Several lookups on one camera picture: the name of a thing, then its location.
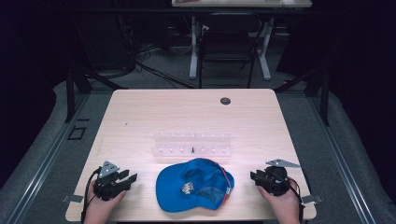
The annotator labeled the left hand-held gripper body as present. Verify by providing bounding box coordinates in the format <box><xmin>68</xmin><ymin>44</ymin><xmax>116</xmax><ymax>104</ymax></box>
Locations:
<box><xmin>92</xmin><ymin>161</ymin><xmax>132</xmax><ymax>202</ymax></box>

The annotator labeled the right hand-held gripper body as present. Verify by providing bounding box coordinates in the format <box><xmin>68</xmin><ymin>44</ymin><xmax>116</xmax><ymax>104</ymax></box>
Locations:
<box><xmin>259</xmin><ymin>158</ymin><xmax>302</xmax><ymax>197</ymax></box>

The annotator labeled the blue baseball cap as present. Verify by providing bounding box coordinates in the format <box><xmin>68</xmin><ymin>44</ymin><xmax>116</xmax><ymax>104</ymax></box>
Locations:
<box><xmin>155</xmin><ymin>157</ymin><xmax>235</xmax><ymax>214</ymax></box>

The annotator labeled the person's left hand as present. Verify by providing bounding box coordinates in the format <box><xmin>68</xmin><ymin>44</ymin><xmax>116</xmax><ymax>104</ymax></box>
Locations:
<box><xmin>84</xmin><ymin>186</ymin><xmax>127</xmax><ymax>224</ymax></box>

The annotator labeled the person's right hand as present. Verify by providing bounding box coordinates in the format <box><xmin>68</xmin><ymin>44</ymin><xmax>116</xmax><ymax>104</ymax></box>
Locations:
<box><xmin>257</xmin><ymin>179</ymin><xmax>302</xmax><ymax>224</ymax></box>

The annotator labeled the grey tape strip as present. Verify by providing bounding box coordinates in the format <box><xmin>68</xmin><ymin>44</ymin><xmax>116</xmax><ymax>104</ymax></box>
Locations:
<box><xmin>301</xmin><ymin>194</ymin><xmax>324</xmax><ymax>205</ymax></box>
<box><xmin>61</xmin><ymin>194</ymin><xmax>84</xmax><ymax>204</ymax></box>

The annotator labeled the clear acrylic peg rack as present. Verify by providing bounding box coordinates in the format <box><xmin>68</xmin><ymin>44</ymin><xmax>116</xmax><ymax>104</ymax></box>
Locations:
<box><xmin>150</xmin><ymin>132</ymin><xmax>233</xmax><ymax>159</ymax></box>

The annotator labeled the black metal stand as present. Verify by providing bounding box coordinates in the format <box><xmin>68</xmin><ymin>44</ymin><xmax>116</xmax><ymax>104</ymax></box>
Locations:
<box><xmin>273</xmin><ymin>65</ymin><xmax>332</xmax><ymax>127</ymax></box>
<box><xmin>64</xmin><ymin>60</ymin><xmax>129</xmax><ymax>124</ymax></box>

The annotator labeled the black chair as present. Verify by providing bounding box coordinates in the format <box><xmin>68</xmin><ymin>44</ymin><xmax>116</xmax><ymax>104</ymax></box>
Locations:
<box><xmin>197</xmin><ymin>13</ymin><xmax>263</xmax><ymax>90</ymax></box>

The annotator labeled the white desk with legs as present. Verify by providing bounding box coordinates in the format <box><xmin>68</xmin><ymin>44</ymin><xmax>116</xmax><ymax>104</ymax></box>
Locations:
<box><xmin>171</xmin><ymin>0</ymin><xmax>313</xmax><ymax>81</ymax></box>

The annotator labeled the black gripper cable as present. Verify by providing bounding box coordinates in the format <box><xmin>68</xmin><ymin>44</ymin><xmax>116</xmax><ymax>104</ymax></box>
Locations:
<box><xmin>288</xmin><ymin>176</ymin><xmax>305</xmax><ymax>224</ymax></box>
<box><xmin>80</xmin><ymin>167</ymin><xmax>103</xmax><ymax>224</ymax></box>

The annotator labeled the bundle of floor cables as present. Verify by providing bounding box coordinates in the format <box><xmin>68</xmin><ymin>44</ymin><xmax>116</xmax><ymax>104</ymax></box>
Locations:
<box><xmin>124</xmin><ymin>18</ymin><xmax>200</xmax><ymax>90</ymax></box>

